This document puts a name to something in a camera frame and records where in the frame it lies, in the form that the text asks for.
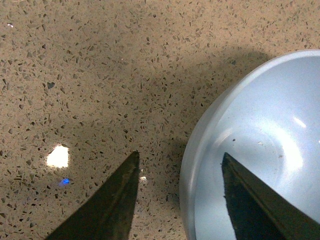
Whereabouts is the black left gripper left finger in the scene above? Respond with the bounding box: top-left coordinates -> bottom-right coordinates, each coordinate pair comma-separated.
47,151 -> 140,240

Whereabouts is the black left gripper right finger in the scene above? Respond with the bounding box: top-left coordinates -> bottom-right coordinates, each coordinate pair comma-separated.
221,152 -> 320,240

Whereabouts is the green bowl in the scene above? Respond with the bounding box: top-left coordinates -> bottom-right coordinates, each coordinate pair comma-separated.
179,49 -> 320,240

